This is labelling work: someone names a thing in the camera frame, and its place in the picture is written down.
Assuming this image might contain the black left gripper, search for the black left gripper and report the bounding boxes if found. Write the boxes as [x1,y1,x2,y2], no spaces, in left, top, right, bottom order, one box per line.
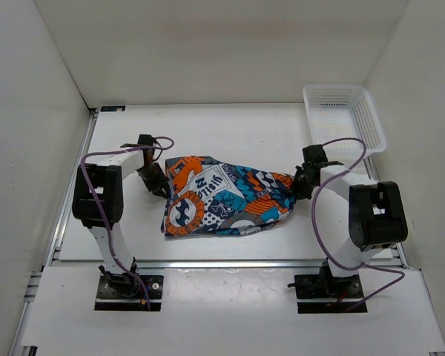
[136,162,170,198]

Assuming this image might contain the colourful patterned shorts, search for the colourful patterned shorts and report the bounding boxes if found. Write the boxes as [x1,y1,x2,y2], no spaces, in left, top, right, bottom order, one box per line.
[161,156,296,238]

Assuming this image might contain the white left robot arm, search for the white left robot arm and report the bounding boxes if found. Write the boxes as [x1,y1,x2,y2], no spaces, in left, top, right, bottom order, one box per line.
[71,134,174,297]

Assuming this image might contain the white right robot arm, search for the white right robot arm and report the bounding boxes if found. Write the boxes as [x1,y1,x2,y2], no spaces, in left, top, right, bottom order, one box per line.
[289,145,408,297]

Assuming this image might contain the white perforated plastic basket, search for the white perforated plastic basket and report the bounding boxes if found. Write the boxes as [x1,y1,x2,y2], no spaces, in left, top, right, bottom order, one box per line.
[303,84,386,155]

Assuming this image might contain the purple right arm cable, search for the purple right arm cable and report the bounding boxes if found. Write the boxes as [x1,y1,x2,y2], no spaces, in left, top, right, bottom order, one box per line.
[311,137,407,312]

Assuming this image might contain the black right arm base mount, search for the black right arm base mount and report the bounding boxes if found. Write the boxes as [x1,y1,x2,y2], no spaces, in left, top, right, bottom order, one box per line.
[287,273,368,314]

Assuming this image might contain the aluminium left frame rail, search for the aluminium left frame rail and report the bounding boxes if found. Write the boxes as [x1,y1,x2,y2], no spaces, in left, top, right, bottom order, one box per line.
[7,106,99,356]

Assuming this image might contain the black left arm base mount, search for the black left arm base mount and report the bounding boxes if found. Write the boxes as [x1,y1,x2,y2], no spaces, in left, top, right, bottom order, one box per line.
[94,274,164,312]

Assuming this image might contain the aluminium right frame rail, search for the aluminium right frame rail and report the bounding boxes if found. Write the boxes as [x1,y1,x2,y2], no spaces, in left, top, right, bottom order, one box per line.
[363,155,445,356]

